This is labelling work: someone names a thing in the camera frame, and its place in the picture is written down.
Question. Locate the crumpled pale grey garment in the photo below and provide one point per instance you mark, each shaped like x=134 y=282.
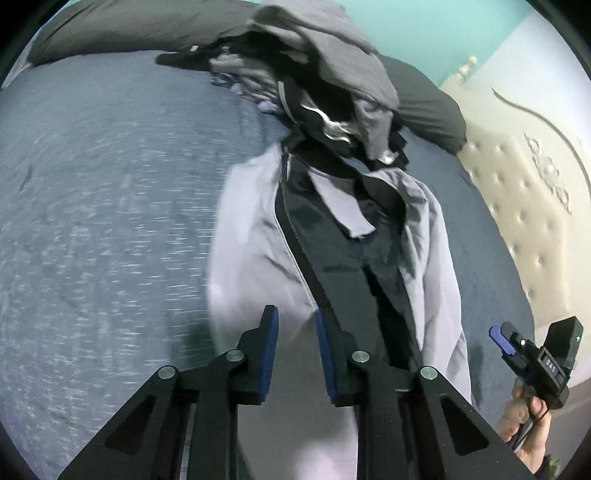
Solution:
x=249 y=83

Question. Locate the grey hoodie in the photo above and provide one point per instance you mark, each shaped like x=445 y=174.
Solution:
x=341 y=55

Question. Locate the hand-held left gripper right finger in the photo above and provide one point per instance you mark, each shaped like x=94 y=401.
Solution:
x=325 y=357

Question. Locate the blue woven bedspread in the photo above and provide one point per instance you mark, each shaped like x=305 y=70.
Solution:
x=106 y=207

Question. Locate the black white printed garment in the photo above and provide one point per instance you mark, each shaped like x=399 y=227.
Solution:
x=323 y=134

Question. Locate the cream tufted headboard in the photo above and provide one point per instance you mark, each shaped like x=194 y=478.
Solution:
x=517 y=184

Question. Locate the person's right hand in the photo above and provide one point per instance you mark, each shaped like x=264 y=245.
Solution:
x=519 y=420

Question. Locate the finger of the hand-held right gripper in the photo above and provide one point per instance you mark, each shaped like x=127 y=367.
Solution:
x=501 y=340

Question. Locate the light grey zip jacket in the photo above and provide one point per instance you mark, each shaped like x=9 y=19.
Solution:
x=258 y=258

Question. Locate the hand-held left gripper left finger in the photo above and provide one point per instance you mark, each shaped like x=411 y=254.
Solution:
x=270 y=355

